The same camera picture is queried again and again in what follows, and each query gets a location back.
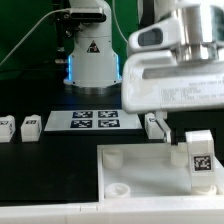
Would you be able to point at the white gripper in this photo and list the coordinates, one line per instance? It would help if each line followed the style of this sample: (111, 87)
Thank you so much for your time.
(154, 81)

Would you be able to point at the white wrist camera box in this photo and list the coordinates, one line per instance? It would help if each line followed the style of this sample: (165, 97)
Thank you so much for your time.
(162, 35)

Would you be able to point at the white marker sheet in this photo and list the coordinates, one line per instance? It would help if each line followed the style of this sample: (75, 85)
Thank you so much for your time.
(88, 120)

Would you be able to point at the white square tabletop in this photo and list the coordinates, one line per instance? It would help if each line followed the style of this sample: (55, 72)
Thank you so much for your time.
(147, 172)

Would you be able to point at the white front obstacle wall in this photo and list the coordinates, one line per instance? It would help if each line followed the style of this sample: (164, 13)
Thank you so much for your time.
(162, 211)

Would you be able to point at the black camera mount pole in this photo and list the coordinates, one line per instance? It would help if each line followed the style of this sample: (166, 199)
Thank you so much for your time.
(65, 27)

